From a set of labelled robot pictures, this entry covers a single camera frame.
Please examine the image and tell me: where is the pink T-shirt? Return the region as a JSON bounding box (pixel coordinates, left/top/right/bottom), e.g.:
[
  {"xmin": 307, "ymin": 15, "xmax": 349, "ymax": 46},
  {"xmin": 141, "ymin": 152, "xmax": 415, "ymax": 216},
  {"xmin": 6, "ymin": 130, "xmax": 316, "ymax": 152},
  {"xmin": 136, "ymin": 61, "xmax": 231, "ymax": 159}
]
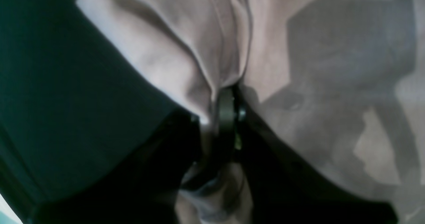
[{"xmin": 76, "ymin": 0, "xmax": 424, "ymax": 224}]

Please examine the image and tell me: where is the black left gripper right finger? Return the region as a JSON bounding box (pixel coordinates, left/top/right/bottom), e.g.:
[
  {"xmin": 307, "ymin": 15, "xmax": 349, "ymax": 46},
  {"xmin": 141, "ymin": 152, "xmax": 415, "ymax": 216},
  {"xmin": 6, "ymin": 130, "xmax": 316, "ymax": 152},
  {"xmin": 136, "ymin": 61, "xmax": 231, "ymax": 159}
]
[{"xmin": 232, "ymin": 86, "xmax": 398, "ymax": 224}]

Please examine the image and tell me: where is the black table cloth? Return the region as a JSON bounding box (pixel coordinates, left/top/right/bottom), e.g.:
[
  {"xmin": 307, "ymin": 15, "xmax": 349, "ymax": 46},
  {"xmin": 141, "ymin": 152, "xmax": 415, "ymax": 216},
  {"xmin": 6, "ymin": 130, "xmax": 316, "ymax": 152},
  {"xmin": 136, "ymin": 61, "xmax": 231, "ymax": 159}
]
[{"xmin": 1, "ymin": 0, "xmax": 182, "ymax": 224}]

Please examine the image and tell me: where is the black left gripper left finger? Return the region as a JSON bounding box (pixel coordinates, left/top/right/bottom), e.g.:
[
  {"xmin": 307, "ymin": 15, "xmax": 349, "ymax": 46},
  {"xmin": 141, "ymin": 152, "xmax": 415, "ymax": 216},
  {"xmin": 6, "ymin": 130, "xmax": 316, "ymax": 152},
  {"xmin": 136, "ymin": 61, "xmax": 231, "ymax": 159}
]
[{"xmin": 30, "ymin": 88, "xmax": 237, "ymax": 224}]

